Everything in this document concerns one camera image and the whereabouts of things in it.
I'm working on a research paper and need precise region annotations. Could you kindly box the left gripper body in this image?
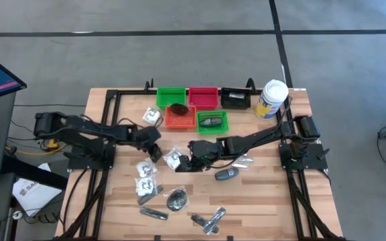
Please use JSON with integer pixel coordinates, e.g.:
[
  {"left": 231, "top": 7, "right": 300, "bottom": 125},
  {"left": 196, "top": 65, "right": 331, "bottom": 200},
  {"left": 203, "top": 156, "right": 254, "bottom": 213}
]
[{"left": 134, "top": 126, "right": 163, "bottom": 150}]

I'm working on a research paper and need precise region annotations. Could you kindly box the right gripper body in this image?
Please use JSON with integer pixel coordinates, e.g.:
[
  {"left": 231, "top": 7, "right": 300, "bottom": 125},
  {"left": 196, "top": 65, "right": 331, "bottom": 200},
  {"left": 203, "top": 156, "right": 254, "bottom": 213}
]
[{"left": 188, "top": 139, "right": 221, "bottom": 167}]

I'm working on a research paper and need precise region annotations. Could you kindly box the dark grey roll-on deodorant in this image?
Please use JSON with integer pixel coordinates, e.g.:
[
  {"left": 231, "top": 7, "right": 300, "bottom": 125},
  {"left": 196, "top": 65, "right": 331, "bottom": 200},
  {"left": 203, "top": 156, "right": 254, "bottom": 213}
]
[
  {"left": 198, "top": 117, "right": 223, "bottom": 128},
  {"left": 214, "top": 167, "right": 240, "bottom": 182}
]

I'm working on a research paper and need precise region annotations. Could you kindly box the bagged black round hairbrush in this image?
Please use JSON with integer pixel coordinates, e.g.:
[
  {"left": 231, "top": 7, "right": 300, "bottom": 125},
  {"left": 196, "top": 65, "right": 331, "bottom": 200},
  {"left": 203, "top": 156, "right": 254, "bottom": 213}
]
[
  {"left": 165, "top": 188, "right": 190, "bottom": 212},
  {"left": 169, "top": 102, "right": 190, "bottom": 116}
]

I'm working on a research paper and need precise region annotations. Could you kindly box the bagged black comb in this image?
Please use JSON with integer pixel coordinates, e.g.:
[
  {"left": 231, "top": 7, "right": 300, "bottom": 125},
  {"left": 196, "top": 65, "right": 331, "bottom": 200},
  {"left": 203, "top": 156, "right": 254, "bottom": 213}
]
[
  {"left": 137, "top": 183, "right": 164, "bottom": 206},
  {"left": 202, "top": 206, "right": 227, "bottom": 236},
  {"left": 139, "top": 206, "right": 170, "bottom": 222},
  {"left": 190, "top": 213, "right": 220, "bottom": 234}
]

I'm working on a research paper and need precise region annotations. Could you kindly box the orange plastic basket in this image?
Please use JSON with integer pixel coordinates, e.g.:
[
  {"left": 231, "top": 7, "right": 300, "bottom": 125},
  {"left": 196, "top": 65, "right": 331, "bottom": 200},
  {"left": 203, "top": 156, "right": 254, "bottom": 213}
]
[{"left": 164, "top": 106, "right": 198, "bottom": 131}]

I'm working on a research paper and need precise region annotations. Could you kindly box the green plastic basket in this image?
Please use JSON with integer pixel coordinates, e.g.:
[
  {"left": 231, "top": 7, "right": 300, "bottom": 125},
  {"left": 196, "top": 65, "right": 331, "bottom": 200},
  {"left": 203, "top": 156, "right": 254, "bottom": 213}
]
[
  {"left": 155, "top": 86, "right": 188, "bottom": 110},
  {"left": 196, "top": 110, "right": 230, "bottom": 135}
]

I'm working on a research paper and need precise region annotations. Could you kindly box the red plastic basket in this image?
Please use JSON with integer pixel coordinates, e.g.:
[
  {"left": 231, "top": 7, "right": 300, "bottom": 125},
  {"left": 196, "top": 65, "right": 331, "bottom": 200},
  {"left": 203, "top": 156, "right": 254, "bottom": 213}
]
[{"left": 188, "top": 86, "right": 220, "bottom": 112}]

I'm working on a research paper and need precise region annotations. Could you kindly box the black plastic basket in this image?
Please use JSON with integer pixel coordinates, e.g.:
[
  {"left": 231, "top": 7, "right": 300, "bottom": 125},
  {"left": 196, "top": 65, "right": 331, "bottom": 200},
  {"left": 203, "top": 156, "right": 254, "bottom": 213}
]
[{"left": 220, "top": 87, "right": 252, "bottom": 110}]

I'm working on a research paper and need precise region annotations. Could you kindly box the Lysol wipes canister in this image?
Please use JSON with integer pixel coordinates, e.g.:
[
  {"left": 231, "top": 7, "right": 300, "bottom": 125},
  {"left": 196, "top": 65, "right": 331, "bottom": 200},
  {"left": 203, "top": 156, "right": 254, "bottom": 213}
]
[{"left": 255, "top": 78, "right": 290, "bottom": 121}]

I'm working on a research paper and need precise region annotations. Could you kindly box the black desk foot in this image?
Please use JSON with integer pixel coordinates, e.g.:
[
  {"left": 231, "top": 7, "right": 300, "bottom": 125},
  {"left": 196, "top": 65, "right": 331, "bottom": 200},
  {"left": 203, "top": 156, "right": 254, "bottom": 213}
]
[{"left": 0, "top": 155, "right": 68, "bottom": 190}]

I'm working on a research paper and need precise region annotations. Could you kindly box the white printed paper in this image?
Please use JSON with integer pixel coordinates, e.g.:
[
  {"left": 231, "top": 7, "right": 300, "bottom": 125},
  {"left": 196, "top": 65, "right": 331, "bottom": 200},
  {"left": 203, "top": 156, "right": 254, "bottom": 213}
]
[{"left": 11, "top": 162, "right": 64, "bottom": 218}]

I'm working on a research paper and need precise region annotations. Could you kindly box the black aluminium table frame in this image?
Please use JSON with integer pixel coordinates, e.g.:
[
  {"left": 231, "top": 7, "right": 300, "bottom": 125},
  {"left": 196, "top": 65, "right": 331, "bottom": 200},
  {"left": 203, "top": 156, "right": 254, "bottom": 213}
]
[{"left": 58, "top": 77, "right": 344, "bottom": 241}]

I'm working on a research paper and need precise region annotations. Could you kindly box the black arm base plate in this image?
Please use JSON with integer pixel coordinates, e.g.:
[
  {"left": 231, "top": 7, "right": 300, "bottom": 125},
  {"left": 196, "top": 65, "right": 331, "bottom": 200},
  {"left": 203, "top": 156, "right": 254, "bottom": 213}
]
[
  {"left": 278, "top": 143, "right": 329, "bottom": 171},
  {"left": 66, "top": 143, "right": 117, "bottom": 171}
]

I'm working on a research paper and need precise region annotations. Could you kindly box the yellow cable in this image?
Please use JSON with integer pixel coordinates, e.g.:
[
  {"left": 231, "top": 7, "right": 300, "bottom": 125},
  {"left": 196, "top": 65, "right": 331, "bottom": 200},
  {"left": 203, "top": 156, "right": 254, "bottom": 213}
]
[{"left": 6, "top": 136, "right": 69, "bottom": 157}]

